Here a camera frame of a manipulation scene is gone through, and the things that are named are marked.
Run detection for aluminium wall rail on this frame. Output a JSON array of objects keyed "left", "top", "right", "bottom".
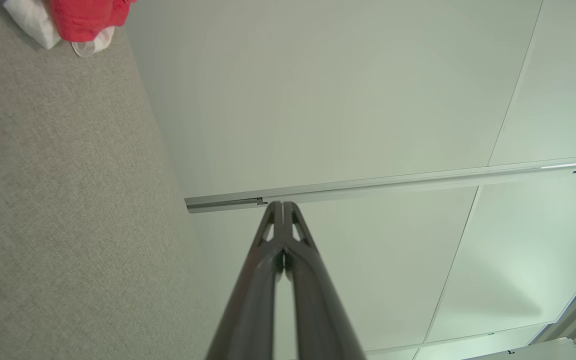
[{"left": 184, "top": 154, "right": 576, "bottom": 214}]

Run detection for red basketball jersey white sleeves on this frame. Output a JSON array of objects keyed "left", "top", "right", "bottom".
[{"left": 2, "top": 0, "right": 138, "bottom": 58}]

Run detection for grey fabric upholstered platform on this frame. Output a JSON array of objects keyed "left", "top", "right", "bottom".
[{"left": 0, "top": 0, "right": 229, "bottom": 360}]

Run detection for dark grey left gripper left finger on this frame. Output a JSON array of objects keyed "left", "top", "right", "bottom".
[{"left": 205, "top": 201, "right": 284, "bottom": 360}]

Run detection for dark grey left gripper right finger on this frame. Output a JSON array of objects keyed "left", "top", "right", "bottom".
[{"left": 283, "top": 201, "right": 367, "bottom": 360}]

